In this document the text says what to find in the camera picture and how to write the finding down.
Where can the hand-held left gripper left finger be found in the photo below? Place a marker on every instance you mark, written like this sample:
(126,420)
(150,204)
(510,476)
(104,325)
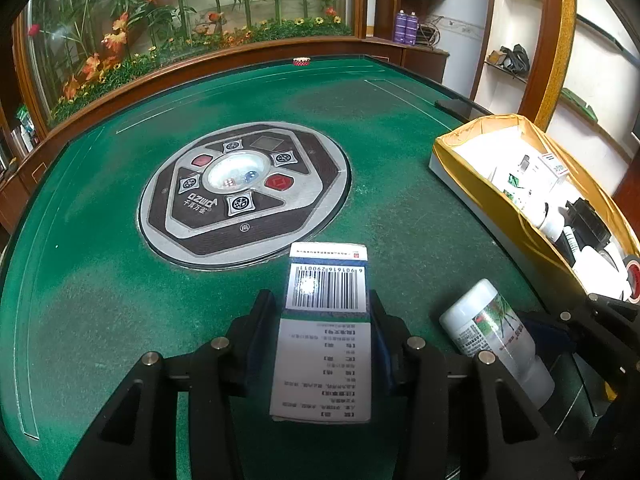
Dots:
(257,330)

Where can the yellow-taped white foam box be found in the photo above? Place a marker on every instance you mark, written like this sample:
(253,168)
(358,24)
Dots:
(475,195)

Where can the small white barcode box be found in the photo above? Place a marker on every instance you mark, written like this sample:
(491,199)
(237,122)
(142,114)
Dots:
(552,167)

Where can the round table control panel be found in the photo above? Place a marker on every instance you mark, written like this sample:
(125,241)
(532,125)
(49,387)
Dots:
(240,195)

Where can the dark shoes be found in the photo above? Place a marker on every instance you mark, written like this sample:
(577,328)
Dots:
(515,59)

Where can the blue and white medicine box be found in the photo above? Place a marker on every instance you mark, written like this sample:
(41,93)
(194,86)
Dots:
(322,340)

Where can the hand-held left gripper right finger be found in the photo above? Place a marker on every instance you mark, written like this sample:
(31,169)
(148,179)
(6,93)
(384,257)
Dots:
(382,355)

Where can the white bottle green label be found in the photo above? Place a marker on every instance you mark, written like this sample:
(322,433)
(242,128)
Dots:
(490,335)
(520,187)

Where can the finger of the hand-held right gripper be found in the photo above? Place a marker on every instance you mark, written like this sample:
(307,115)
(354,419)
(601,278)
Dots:
(544,332)
(615,307)

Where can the black tape roll red core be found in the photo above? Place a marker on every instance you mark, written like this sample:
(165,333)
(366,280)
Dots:
(634,280)

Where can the small cardboard piece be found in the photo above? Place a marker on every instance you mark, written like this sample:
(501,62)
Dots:
(495,57)

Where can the artificial flower display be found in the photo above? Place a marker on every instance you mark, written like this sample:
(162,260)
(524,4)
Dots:
(175,15)

